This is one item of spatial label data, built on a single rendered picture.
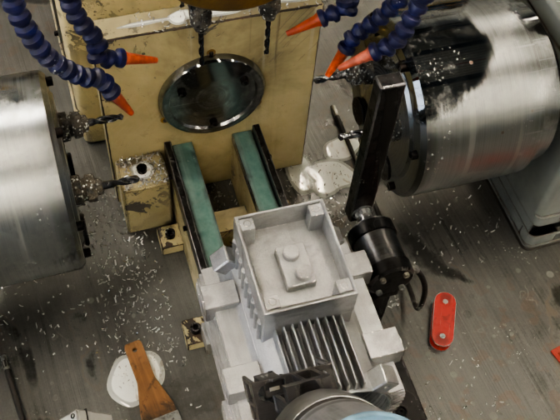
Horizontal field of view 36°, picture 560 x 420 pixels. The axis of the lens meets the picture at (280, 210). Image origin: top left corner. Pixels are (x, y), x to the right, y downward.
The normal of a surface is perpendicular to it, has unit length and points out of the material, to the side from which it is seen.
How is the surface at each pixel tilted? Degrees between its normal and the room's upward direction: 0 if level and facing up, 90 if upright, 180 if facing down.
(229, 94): 90
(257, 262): 0
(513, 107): 51
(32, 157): 28
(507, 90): 43
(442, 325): 0
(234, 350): 0
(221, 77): 90
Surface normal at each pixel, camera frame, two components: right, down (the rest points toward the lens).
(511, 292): 0.06, -0.55
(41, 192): 0.25, 0.21
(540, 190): -0.96, 0.21
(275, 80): 0.29, 0.81
